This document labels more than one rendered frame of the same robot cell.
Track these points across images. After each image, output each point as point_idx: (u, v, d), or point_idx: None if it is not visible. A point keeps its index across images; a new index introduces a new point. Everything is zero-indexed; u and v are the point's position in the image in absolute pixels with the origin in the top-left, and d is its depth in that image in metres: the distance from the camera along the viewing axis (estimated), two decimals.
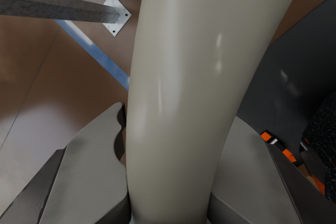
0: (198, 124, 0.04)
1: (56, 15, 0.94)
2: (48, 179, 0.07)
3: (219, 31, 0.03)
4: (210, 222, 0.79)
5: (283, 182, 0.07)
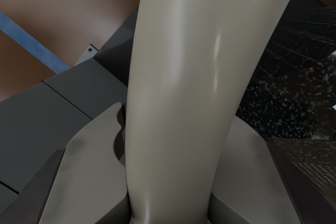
0: (198, 123, 0.04)
1: None
2: (47, 179, 0.07)
3: (218, 31, 0.03)
4: None
5: (283, 182, 0.07)
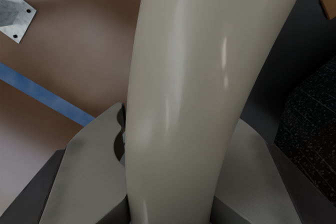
0: (203, 128, 0.04)
1: None
2: (48, 179, 0.07)
3: (225, 31, 0.03)
4: None
5: (284, 182, 0.07)
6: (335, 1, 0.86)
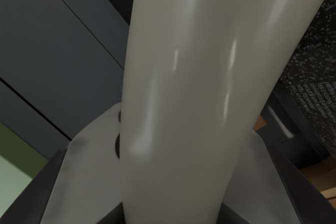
0: (209, 151, 0.04)
1: None
2: (49, 179, 0.07)
3: (239, 38, 0.03)
4: (73, 93, 0.41)
5: (283, 181, 0.07)
6: None
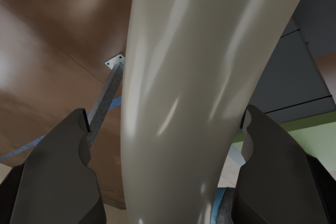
0: None
1: (102, 114, 1.38)
2: (7, 199, 0.07)
3: None
4: (290, 83, 0.70)
5: (321, 198, 0.07)
6: None
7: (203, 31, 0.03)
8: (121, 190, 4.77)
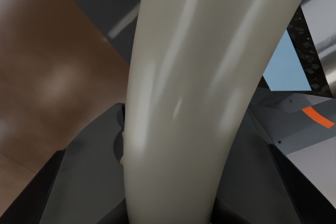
0: None
1: None
2: (48, 180, 0.07)
3: None
4: None
5: (283, 182, 0.07)
6: None
7: (205, 42, 0.03)
8: None
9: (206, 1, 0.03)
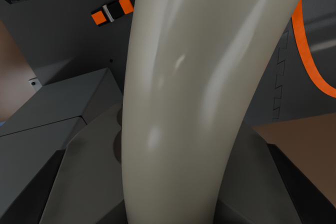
0: None
1: None
2: (48, 179, 0.07)
3: None
4: (7, 194, 0.48)
5: (284, 182, 0.07)
6: None
7: (204, 41, 0.03)
8: None
9: None
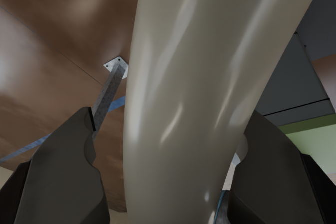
0: None
1: (101, 117, 1.38)
2: (14, 195, 0.07)
3: None
4: (288, 86, 0.70)
5: (315, 195, 0.07)
6: None
7: (210, 44, 0.03)
8: (120, 193, 4.75)
9: (211, 0, 0.03)
